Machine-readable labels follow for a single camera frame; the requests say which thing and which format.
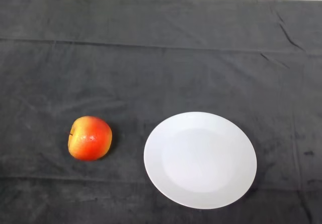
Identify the red yellow apple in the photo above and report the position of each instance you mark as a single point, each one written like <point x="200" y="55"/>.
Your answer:
<point x="90" y="139"/>

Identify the white round plate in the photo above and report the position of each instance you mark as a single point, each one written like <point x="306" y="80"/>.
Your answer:
<point x="200" y="160"/>

